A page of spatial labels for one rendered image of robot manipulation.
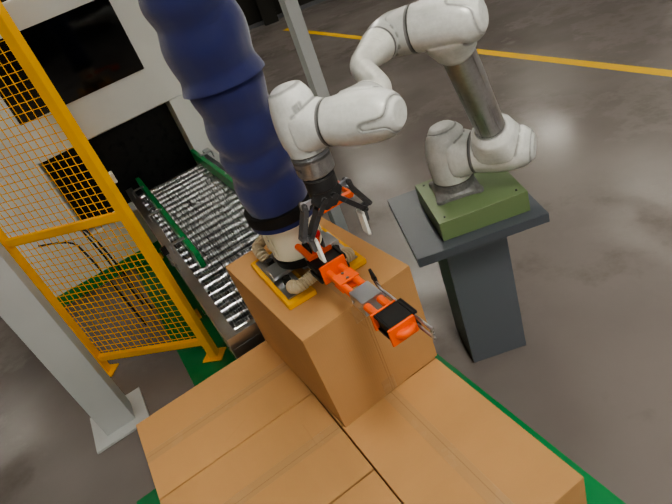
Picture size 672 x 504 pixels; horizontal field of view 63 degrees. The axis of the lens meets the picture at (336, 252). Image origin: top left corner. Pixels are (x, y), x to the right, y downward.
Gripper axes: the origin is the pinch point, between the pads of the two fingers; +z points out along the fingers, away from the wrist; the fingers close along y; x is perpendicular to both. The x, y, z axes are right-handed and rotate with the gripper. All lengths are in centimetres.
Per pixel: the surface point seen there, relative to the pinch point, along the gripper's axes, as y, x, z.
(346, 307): 2.6, -11.4, 27.0
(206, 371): 53, -146, 121
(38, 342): 108, -142, 53
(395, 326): 3.4, 22.3, 11.8
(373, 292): -0.1, 7.1, 12.5
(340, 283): 3.8, -3.6, 12.7
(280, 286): 13.3, -35.2, 24.6
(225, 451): 55, -31, 67
